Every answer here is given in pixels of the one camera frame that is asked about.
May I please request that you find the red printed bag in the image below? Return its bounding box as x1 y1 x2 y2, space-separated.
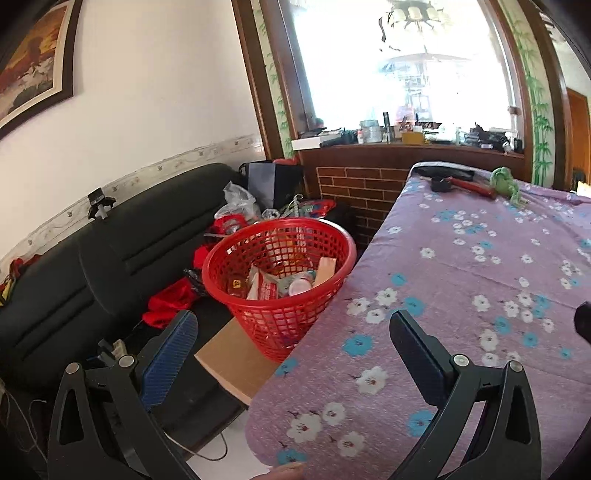
302 199 337 219

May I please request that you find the black clamp mount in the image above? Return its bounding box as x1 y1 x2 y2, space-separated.
88 188 116 220

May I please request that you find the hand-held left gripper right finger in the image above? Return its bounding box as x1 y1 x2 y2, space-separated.
389 309 542 480

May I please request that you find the red snack packet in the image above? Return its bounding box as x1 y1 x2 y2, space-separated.
212 215 245 236

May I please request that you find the black pouch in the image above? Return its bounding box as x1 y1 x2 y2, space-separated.
416 164 476 182

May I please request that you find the brown cardboard box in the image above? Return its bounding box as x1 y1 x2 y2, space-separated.
194 316 282 407

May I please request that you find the black paper bag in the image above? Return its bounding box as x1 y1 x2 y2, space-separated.
245 161 303 210

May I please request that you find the tan cardboard piece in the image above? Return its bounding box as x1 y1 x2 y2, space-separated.
315 256 338 289

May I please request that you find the purple floral tablecloth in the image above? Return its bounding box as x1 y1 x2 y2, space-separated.
247 161 591 480

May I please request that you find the wooden door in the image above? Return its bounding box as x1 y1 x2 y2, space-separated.
566 88 591 185

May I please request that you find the white cable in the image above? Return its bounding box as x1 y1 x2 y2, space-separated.
171 429 229 462

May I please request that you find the torn red carton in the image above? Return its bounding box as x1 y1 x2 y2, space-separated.
247 268 289 301

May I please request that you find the clear plastic bag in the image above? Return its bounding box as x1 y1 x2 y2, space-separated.
215 181 262 232

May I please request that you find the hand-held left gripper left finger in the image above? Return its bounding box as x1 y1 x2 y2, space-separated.
46 309 199 480

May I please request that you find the wooden counter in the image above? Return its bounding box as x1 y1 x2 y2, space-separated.
292 138 527 250

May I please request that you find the red flat case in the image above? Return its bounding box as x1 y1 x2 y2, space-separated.
455 176 498 200

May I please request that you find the red plastic basket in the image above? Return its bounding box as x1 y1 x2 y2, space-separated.
202 218 358 364

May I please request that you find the bamboo painted panel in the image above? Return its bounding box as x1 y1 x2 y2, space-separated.
501 0 555 188
252 0 296 160

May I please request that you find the red cloth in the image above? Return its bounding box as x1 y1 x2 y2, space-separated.
142 276 204 329

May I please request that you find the green crumpled cloth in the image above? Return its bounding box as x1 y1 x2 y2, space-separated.
489 167 527 207

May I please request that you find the framed wall painting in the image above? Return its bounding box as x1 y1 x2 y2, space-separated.
0 0 84 141

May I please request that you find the black sofa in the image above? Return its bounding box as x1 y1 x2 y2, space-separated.
0 162 259 457

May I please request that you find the large bright window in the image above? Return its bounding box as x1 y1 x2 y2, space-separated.
259 0 527 144

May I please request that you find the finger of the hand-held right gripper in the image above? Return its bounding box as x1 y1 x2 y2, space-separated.
574 301 591 346

